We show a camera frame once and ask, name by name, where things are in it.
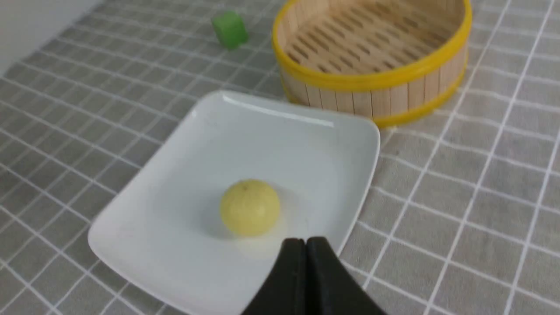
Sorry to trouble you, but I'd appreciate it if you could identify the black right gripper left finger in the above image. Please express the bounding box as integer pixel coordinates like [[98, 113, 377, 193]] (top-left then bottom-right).
[[243, 238, 306, 315]]

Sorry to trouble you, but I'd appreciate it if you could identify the bamboo steamer basket yellow rim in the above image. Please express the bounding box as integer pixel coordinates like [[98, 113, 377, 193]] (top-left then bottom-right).
[[272, 0, 473, 127]]

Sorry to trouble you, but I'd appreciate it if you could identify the yellow steamed bun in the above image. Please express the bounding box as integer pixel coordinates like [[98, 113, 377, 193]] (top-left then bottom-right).
[[220, 179, 281, 237]]

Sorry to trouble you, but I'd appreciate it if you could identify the white square plate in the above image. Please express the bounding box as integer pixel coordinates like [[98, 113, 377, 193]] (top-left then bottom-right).
[[88, 90, 381, 315]]

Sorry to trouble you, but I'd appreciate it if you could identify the green cube block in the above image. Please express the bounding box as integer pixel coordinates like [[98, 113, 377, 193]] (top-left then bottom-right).
[[211, 11, 249, 50]]

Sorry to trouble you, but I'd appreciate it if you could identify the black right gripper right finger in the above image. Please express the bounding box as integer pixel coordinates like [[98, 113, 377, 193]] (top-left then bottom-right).
[[305, 237, 386, 315]]

